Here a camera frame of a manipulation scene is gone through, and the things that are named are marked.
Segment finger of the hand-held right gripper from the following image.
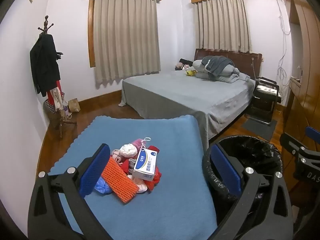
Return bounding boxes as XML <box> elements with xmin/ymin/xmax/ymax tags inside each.
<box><xmin>279</xmin><ymin>132</ymin><xmax>309</xmax><ymax>157</ymax></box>
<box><xmin>305</xmin><ymin>126</ymin><xmax>320</xmax><ymax>142</ymax></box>

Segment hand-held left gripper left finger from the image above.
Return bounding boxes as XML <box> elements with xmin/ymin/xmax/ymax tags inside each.
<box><xmin>27</xmin><ymin>144</ymin><xmax>111</xmax><ymax>240</ymax></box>

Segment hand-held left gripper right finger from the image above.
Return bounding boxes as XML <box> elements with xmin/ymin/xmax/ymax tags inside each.
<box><xmin>210</xmin><ymin>144</ymin><xmax>293</xmax><ymax>240</ymax></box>

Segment blue bag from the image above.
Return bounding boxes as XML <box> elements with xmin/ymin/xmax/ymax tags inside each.
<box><xmin>94</xmin><ymin>176</ymin><xmax>114</xmax><ymax>194</ymax></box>

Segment pale pink cloth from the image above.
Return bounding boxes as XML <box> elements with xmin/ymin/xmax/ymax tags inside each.
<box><xmin>111</xmin><ymin>149</ymin><xmax>130</xmax><ymax>165</ymax></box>

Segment orange knit cloth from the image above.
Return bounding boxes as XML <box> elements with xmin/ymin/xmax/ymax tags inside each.
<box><xmin>101</xmin><ymin>158</ymin><xmax>139</xmax><ymax>204</ymax></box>

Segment red glove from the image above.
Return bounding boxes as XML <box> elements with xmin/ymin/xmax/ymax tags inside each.
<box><xmin>119</xmin><ymin>158</ymin><xmax>137</xmax><ymax>176</ymax></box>

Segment bin with black bag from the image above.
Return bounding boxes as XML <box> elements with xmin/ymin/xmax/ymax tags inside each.
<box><xmin>202</xmin><ymin>135</ymin><xmax>284</xmax><ymax>204</ymax></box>

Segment white tissue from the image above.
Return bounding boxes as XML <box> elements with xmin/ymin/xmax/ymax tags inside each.
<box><xmin>120</xmin><ymin>144</ymin><xmax>138</xmax><ymax>158</ymax></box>

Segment pale pink tissue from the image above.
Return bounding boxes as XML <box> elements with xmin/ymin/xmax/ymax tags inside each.
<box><xmin>127</xmin><ymin>175</ymin><xmax>148</xmax><ymax>193</ymax></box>

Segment white and blue box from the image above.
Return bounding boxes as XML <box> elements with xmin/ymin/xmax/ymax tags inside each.
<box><xmin>132</xmin><ymin>149</ymin><xmax>158</xmax><ymax>181</ymax></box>

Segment red cloth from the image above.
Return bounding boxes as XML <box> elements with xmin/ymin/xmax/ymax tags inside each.
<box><xmin>144</xmin><ymin>166</ymin><xmax>163</xmax><ymax>193</ymax></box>

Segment wooden wardrobe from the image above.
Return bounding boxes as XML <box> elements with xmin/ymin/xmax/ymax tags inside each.
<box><xmin>284</xmin><ymin>0</ymin><xmax>320</xmax><ymax>205</ymax></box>

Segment dark grey floor mat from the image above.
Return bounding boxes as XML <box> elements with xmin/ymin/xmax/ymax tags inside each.
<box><xmin>241</xmin><ymin>119</ymin><xmax>278</xmax><ymax>142</ymax></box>

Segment black metal chair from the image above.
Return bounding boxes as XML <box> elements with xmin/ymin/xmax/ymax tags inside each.
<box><xmin>244</xmin><ymin>76</ymin><xmax>282</xmax><ymax>125</ymax></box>

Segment white chair cushion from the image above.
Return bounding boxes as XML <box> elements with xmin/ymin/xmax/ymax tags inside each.
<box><xmin>256</xmin><ymin>85</ymin><xmax>278</xmax><ymax>94</ymax></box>

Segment brown paper bag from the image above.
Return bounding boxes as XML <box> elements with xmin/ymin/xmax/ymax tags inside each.
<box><xmin>68</xmin><ymin>98</ymin><xmax>81</xmax><ymax>113</ymax></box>

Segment blue towel mat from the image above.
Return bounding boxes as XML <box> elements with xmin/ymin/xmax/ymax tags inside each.
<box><xmin>47</xmin><ymin>115</ymin><xmax>218</xmax><ymax>240</ymax></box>

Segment checkered bag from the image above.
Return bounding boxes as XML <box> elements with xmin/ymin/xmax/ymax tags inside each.
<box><xmin>43</xmin><ymin>92</ymin><xmax>69</xmax><ymax>122</ymax></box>

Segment beige patterned cloth bag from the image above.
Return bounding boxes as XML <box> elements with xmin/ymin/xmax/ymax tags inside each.
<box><xmin>51</xmin><ymin>86</ymin><xmax>67</xmax><ymax>110</ymax></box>

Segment red garment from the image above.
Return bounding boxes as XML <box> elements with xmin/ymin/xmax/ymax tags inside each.
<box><xmin>46</xmin><ymin>80</ymin><xmax>63</xmax><ymax>110</ymax></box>

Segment grey folded duvet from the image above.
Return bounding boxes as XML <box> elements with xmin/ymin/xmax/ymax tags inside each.
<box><xmin>192</xmin><ymin>59</ymin><xmax>250</xmax><ymax>83</ymax></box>

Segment wooden headboard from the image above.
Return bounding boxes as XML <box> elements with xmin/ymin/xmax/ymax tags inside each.
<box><xmin>194</xmin><ymin>48</ymin><xmax>263</xmax><ymax>80</ymax></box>

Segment bed with grey sheet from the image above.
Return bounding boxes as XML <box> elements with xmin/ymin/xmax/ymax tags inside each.
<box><xmin>119</xmin><ymin>69</ymin><xmax>257</xmax><ymax>143</ymax></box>

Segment dark grey garment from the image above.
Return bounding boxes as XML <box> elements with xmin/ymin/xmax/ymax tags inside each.
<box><xmin>201</xmin><ymin>55</ymin><xmax>235</xmax><ymax>77</ymax></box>

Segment black jacket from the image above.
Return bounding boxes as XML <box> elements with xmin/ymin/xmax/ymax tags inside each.
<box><xmin>29</xmin><ymin>34</ymin><xmax>62</xmax><ymax>97</ymax></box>

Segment wide beige curtain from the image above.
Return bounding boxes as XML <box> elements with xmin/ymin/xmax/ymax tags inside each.
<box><xmin>92</xmin><ymin>0</ymin><xmax>162</xmax><ymax>85</ymax></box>

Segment narrow beige curtain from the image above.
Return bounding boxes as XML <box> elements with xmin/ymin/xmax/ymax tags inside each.
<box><xmin>196</xmin><ymin>0</ymin><xmax>253</xmax><ymax>54</ymax></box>

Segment wooden coat rack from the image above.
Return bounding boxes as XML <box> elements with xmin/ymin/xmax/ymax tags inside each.
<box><xmin>37</xmin><ymin>15</ymin><xmax>78</xmax><ymax>138</ymax></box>

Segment white hanging cables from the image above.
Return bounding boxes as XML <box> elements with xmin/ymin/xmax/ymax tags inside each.
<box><xmin>275</xmin><ymin>0</ymin><xmax>292</xmax><ymax>98</ymax></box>

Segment wooden window frame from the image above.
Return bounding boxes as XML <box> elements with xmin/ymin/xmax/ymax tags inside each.
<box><xmin>87</xmin><ymin>0</ymin><xmax>97</xmax><ymax>68</ymax></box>

